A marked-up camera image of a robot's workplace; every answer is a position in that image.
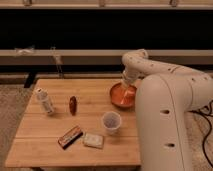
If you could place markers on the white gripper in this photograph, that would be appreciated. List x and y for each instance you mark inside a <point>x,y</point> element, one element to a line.
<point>126,82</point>

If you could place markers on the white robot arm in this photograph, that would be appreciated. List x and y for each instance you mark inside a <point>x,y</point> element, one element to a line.
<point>166,92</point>

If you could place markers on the white plastic bottle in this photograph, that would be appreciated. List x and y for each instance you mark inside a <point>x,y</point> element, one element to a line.
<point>45,101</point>

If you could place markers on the orange bowl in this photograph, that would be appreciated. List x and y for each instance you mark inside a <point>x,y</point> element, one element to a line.
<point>116,95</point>

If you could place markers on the clear plastic cup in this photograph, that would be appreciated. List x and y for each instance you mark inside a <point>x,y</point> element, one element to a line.
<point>111,122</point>

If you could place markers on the white wrapped packet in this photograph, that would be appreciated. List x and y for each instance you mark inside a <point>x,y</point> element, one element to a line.
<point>93,140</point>

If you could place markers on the wooden table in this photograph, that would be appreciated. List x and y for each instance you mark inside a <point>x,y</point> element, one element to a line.
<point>77,102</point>

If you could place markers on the brown snack bar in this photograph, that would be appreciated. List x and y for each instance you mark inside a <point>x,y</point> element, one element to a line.
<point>70,137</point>

